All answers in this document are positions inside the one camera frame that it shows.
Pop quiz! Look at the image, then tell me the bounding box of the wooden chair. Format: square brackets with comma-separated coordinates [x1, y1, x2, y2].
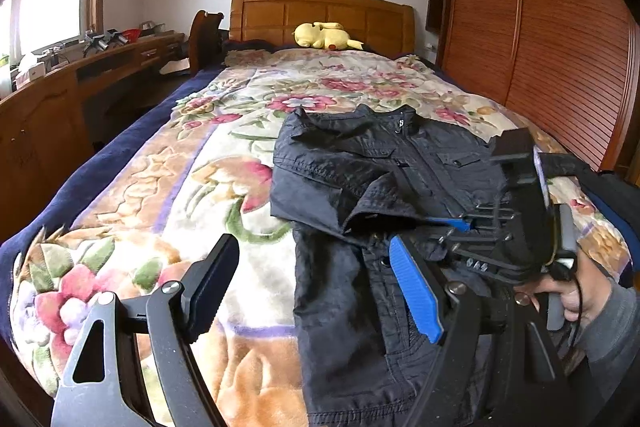
[189, 10, 224, 76]

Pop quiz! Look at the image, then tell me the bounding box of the navy blue bed sheet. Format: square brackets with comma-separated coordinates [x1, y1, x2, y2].
[1, 65, 224, 345]

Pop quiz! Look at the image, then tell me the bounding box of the long wooden desk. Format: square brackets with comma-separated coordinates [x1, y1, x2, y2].
[1, 32, 184, 241]

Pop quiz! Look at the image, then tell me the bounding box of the yellow plush toy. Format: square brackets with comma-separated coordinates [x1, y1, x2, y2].
[293, 22, 364, 51]

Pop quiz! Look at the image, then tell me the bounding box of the floral bed blanket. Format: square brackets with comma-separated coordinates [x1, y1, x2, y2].
[10, 48, 639, 426]

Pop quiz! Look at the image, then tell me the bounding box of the wooden louvered wardrobe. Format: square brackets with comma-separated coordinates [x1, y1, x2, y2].
[437, 0, 639, 174]

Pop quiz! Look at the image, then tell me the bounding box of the wooden bed headboard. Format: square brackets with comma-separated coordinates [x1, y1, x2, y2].
[229, 0, 416, 58]

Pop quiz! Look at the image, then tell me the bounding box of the person's right hand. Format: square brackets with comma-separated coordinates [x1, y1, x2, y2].
[514, 251, 612, 327]

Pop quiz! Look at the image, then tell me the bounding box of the black jacket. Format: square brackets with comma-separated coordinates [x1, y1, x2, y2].
[269, 102, 640, 427]

